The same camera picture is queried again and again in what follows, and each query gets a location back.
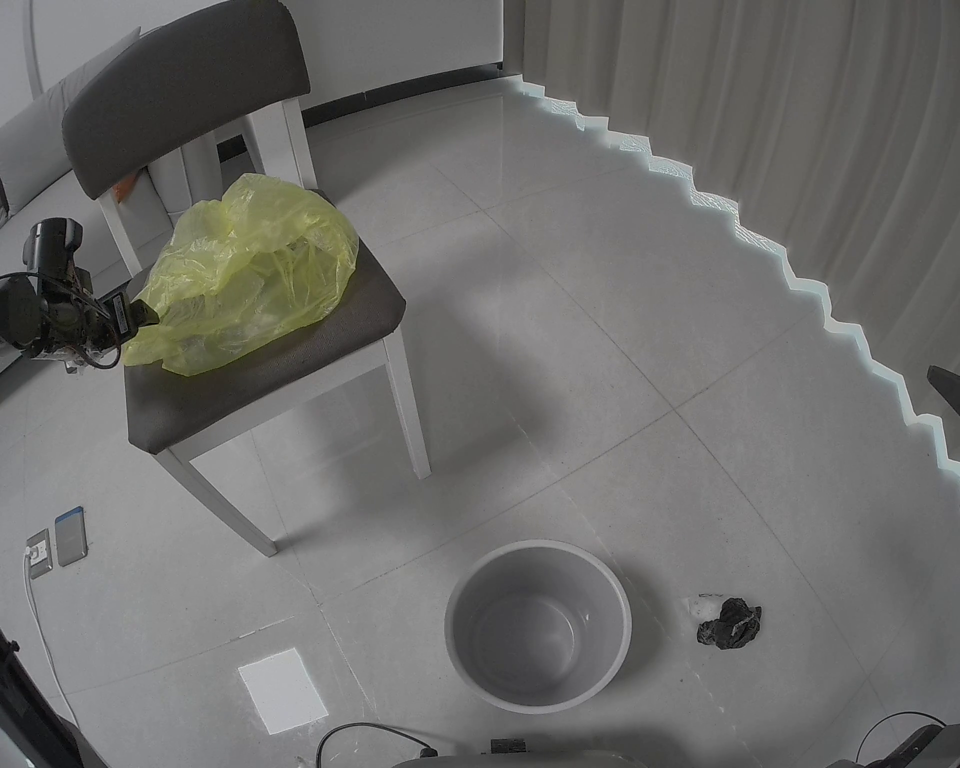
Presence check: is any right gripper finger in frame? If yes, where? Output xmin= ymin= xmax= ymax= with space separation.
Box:
xmin=927 ymin=364 xmax=960 ymax=415

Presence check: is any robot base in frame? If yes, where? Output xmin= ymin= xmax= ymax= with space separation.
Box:
xmin=390 ymin=738 xmax=650 ymax=768

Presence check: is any grey trash bin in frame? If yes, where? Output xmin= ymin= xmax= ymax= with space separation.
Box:
xmin=444 ymin=540 xmax=632 ymax=714

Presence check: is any grey and white chair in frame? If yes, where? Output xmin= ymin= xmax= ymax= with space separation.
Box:
xmin=61 ymin=0 xmax=433 ymax=558

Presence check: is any black cable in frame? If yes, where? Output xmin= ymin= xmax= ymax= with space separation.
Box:
xmin=857 ymin=711 xmax=948 ymax=768
xmin=315 ymin=720 xmax=441 ymax=768

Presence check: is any white cable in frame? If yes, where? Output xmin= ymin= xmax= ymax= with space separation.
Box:
xmin=21 ymin=546 xmax=84 ymax=740

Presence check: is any pale grey sofa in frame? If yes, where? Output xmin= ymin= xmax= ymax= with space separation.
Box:
xmin=0 ymin=26 xmax=252 ymax=376

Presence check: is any yellow plastic bag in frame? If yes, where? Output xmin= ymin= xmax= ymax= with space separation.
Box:
xmin=123 ymin=172 xmax=361 ymax=376

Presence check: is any white curtain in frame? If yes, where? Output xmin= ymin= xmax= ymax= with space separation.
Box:
xmin=521 ymin=0 xmax=960 ymax=481

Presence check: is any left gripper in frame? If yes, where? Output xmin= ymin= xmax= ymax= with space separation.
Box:
xmin=94 ymin=289 xmax=163 ymax=352

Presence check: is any crumpled black plastic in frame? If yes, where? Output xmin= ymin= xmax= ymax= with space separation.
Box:
xmin=696 ymin=597 xmax=764 ymax=651

